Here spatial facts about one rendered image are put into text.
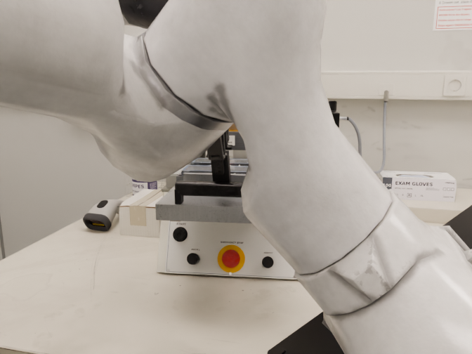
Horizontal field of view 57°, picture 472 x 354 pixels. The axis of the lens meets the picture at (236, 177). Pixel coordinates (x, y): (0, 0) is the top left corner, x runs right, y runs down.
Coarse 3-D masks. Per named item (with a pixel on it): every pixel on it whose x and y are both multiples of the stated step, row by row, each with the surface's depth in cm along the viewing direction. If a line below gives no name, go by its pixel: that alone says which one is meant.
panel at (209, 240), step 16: (176, 224) 100; (192, 224) 100; (208, 224) 99; (224, 224) 99; (240, 224) 99; (176, 240) 99; (192, 240) 99; (208, 240) 99; (224, 240) 98; (240, 240) 98; (256, 240) 97; (176, 256) 99; (208, 256) 98; (240, 256) 97; (256, 256) 97; (272, 256) 96; (176, 272) 98; (192, 272) 97; (208, 272) 97; (224, 272) 97; (240, 272) 96; (256, 272) 96; (272, 272) 96; (288, 272) 95
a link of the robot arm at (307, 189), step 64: (192, 0) 31; (256, 0) 29; (320, 0) 32; (192, 64) 32; (256, 64) 31; (320, 64) 35; (256, 128) 32; (320, 128) 34; (256, 192) 35; (320, 192) 34; (384, 192) 36; (320, 256) 35
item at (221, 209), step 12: (192, 180) 81; (204, 180) 81; (240, 180) 80; (168, 192) 83; (156, 204) 76; (168, 204) 76; (180, 204) 75; (192, 204) 75; (204, 204) 75; (216, 204) 75; (228, 204) 75; (240, 204) 75; (156, 216) 76; (168, 216) 76; (180, 216) 76; (192, 216) 76; (204, 216) 75; (216, 216) 75; (228, 216) 75; (240, 216) 75
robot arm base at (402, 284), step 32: (384, 224) 34; (416, 224) 35; (352, 256) 34; (384, 256) 33; (416, 256) 33; (448, 256) 34; (320, 288) 36; (352, 288) 33; (384, 288) 32; (416, 288) 32; (448, 288) 31; (352, 320) 34; (384, 320) 32; (416, 320) 30; (448, 320) 29; (352, 352) 34; (384, 352) 31; (416, 352) 30; (448, 352) 28
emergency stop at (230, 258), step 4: (228, 252) 97; (232, 252) 96; (236, 252) 97; (224, 256) 96; (228, 256) 96; (232, 256) 96; (236, 256) 96; (224, 260) 96; (228, 260) 96; (232, 260) 96; (236, 260) 96; (224, 264) 96; (228, 264) 96; (232, 264) 96; (236, 264) 96
